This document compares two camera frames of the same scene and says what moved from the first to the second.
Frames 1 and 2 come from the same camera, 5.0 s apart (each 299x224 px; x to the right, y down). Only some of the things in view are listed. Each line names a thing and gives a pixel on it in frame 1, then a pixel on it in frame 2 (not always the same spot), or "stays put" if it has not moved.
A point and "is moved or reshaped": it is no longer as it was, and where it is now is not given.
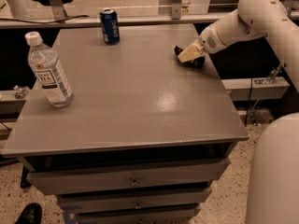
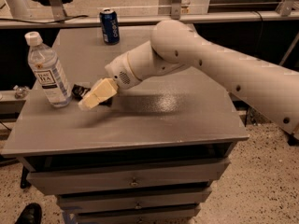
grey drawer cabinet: x=147 y=135 stays put
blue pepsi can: x=109 y=26 stays put
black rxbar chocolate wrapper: x=196 y=63 is moved or reshaped
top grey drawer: x=127 y=176 stays put
